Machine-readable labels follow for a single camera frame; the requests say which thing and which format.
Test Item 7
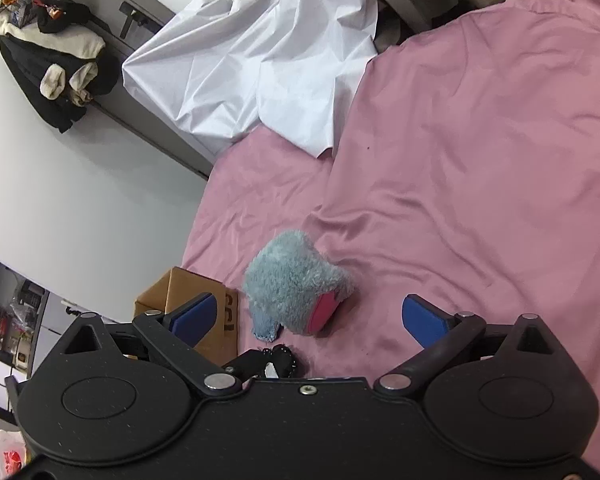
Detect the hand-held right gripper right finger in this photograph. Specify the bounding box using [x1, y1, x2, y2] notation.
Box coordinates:
[374, 294, 564, 393]

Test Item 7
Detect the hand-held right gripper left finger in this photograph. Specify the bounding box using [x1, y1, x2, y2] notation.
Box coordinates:
[60, 292, 243, 394]

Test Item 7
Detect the brown cardboard box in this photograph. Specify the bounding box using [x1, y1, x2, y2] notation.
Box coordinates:
[134, 266, 240, 367]

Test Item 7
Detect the blue knitted cloth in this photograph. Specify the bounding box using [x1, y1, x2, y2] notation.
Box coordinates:
[251, 310, 283, 342]

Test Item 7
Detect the black fabric item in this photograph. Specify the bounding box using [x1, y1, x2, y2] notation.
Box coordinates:
[223, 343, 302, 380]

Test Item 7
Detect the grey fluffy plush toy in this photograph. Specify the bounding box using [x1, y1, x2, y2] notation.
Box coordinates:
[242, 229, 356, 339]

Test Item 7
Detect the white cabinet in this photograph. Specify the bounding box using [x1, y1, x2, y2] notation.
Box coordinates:
[0, 250, 83, 411]

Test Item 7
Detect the pink bed sheet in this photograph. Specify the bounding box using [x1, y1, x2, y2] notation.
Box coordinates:
[180, 0, 600, 392]

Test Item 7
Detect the grey door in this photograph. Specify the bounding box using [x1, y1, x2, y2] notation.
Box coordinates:
[27, 0, 217, 182]

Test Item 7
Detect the white sheet cover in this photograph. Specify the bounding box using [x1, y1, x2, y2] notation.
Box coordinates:
[121, 0, 382, 159]

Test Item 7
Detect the black hanging jacket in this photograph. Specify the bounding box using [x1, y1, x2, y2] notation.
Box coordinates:
[0, 2, 122, 134]

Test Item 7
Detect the black door lock handle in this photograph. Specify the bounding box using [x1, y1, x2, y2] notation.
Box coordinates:
[118, 2, 150, 39]

